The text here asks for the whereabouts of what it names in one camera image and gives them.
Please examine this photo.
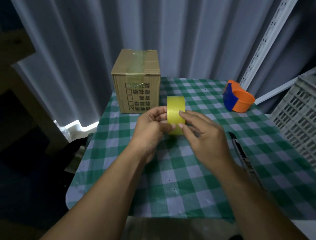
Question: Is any person's left forearm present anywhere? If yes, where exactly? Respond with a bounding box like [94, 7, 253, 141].
[41, 153, 158, 240]

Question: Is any person's right hand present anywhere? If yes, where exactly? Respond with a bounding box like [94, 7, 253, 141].
[178, 110, 235, 171]

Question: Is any grey curtain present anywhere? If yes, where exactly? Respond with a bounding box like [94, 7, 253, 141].
[10, 0, 316, 129]

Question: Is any brown cardboard box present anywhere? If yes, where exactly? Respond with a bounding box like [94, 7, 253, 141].
[111, 49, 161, 114]

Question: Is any yellow tape roll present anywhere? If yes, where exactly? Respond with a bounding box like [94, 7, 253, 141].
[167, 96, 186, 136]

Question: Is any green checked tablecloth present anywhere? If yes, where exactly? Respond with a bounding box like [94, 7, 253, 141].
[65, 78, 316, 221]

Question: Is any white slotted shelf upright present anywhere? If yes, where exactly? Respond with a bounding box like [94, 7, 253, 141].
[239, 0, 300, 90]

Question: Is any person's right forearm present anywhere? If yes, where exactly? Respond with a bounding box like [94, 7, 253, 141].
[210, 163, 303, 240]

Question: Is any white shelf beam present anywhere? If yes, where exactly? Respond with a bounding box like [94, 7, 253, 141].
[254, 67, 316, 105]

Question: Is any wooden furniture frame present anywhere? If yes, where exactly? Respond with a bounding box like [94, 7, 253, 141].
[0, 29, 70, 155]

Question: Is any grey plastic crate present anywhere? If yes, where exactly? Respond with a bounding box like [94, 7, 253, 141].
[270, 74, 316, 169]

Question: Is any black utility knife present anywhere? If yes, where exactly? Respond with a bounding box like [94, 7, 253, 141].
[228, 132, 263, 184]

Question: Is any person's left hand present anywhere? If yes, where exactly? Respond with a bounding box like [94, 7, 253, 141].
[131, 106, 176, 164]

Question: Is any orange and blue tape dispenser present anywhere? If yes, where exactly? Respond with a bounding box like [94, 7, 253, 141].
[223, 80, 256, 113]

